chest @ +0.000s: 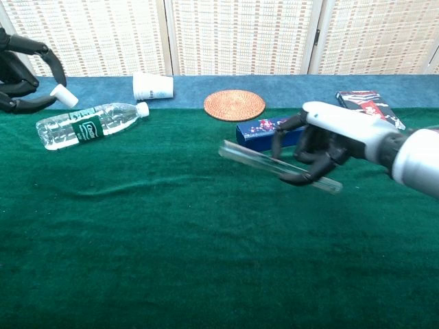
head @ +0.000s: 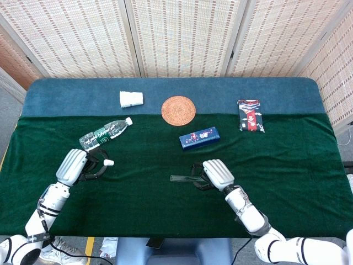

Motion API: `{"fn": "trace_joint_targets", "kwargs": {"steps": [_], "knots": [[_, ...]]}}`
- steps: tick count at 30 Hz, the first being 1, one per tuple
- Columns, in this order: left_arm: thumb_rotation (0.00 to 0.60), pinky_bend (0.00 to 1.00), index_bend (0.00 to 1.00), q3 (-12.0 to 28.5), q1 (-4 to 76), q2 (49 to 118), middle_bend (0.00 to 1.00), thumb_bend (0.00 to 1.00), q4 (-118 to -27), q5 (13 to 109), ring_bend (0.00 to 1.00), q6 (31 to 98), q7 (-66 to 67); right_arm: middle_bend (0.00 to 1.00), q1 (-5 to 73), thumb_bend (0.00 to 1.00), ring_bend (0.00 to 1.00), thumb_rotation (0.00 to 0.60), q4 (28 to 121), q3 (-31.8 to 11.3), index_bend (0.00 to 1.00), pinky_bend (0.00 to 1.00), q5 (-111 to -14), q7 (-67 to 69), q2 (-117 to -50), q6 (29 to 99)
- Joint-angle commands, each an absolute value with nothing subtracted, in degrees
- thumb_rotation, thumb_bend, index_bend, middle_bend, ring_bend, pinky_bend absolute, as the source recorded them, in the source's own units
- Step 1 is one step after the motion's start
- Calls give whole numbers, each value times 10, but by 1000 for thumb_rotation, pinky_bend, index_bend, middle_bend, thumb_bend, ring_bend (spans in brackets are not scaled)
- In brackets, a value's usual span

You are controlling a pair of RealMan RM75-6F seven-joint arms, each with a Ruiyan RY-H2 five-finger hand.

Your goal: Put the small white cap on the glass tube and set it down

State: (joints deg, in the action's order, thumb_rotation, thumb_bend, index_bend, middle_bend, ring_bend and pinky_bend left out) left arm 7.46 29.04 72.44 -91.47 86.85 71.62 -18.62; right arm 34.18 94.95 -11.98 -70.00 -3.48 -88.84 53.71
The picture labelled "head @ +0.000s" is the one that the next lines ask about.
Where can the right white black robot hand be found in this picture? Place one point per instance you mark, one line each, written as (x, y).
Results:
(219, 174)

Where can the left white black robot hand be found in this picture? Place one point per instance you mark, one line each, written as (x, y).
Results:
(70, 167)

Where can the clear glass test tube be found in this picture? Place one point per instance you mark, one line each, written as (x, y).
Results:
(183, 178)

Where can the small white stopper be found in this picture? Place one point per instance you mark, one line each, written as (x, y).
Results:
(108, 162)

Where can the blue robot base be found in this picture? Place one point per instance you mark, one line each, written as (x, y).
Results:
(176, 252)

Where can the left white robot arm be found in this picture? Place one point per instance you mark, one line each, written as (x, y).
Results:
(53, 200)

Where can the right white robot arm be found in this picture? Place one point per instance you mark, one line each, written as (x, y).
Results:
(248, 212)

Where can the blue rectangular printed box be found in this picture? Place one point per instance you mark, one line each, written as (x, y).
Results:
(199, 138)

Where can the clear plastic water bottle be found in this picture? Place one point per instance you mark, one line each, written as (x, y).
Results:
(103, 135)

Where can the dark red white patterned packet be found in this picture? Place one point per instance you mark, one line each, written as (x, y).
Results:
(251, 117)

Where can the dark green velvet cloth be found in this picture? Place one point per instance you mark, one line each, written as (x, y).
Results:
(154, 207)

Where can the blue table cloth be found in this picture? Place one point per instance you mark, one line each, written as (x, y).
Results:
(69, 94)

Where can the round woven orange coaster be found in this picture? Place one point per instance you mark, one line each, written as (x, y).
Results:
(178, 111)

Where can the white sneaker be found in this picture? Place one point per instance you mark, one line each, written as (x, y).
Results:
(66, 249)

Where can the crumpled white cloth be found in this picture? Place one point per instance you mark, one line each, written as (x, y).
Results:
(109, 247)

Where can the flat black device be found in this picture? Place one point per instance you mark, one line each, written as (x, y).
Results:
(154, 243)

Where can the brown woven screen panel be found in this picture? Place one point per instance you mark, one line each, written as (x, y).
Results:
(13, 63)

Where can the beige woven screen panel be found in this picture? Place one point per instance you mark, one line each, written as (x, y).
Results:
(336, 82)
(281, 36)
(77, 36)
(184, 36)

